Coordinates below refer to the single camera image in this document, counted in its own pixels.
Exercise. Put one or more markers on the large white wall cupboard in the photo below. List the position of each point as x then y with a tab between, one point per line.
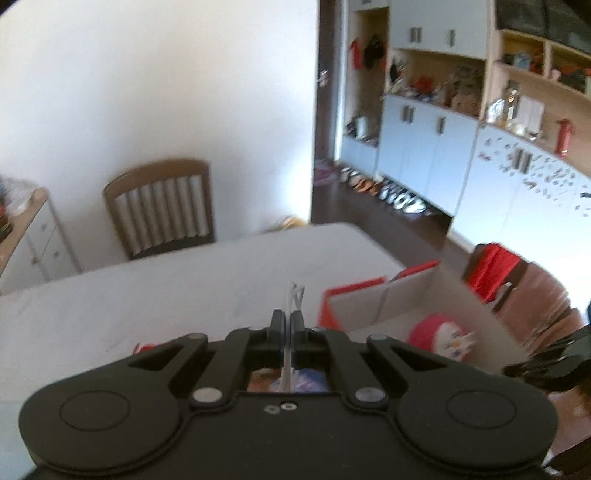
468	95

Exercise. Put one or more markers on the pink round plush toy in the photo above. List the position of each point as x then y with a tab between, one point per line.
441	335

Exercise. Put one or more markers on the red patterned rug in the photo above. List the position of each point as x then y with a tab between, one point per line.
325	175

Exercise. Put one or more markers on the wooden slat chair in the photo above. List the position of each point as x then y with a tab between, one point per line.
161	207

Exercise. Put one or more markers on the red thermos bottle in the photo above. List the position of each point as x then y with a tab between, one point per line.
564	137

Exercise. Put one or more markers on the white drawer cabinet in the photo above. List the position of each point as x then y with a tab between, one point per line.
36	251

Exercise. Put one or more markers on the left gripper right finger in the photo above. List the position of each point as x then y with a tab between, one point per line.
298	334

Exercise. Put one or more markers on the brown door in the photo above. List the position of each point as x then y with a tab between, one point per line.
331	17

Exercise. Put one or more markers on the red cloth on chair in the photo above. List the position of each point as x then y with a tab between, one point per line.
489	267

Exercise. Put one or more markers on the red and white cardboard box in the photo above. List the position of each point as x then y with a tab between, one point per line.
393	307

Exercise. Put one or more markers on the pink fringed scarf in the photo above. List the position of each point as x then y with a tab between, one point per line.
533	306

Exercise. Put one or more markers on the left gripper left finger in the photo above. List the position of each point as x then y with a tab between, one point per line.
277	334

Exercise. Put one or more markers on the blue card box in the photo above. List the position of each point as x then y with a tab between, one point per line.
309	381

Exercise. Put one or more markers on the pink fleece garment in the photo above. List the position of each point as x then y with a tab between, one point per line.
264	380

